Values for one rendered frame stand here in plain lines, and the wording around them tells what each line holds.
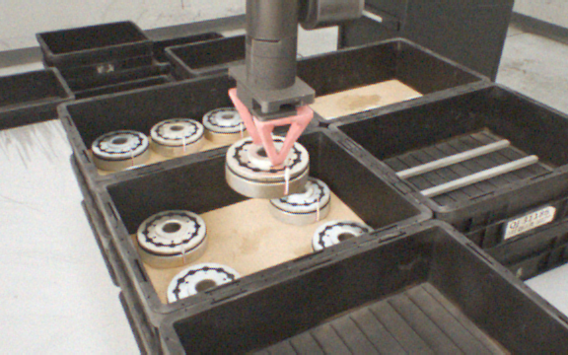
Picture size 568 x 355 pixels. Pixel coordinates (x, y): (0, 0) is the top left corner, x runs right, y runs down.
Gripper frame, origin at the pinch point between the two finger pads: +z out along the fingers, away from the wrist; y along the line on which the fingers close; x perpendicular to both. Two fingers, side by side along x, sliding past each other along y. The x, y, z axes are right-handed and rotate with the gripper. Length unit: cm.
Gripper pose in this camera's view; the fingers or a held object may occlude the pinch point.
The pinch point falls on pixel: (268, 148)
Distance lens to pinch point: 70.4
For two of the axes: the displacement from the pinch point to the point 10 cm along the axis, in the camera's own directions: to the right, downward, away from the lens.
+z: -0.3, 8.3, 5.5
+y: -4.4, -5.1, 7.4
